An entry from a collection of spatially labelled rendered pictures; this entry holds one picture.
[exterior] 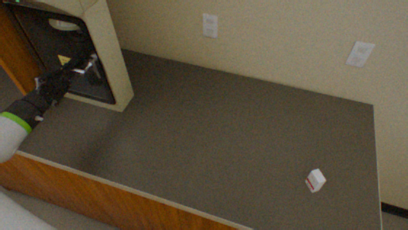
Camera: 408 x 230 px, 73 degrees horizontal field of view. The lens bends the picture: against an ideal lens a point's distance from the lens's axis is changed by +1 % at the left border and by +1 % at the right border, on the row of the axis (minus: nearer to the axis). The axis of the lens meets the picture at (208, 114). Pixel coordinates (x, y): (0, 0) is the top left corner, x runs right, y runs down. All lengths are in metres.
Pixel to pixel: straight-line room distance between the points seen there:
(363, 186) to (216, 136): 0.56
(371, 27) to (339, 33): 0.11
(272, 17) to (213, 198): 0.74
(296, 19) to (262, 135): 0.48
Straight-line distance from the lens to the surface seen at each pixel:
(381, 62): 1.32
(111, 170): 1.10
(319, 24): 1.21
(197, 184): 1.01
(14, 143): 0.95
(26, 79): 1.36
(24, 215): 0.46
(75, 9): 0.93
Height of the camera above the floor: 1.86
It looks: 50 degrees down
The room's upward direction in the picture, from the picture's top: straight up
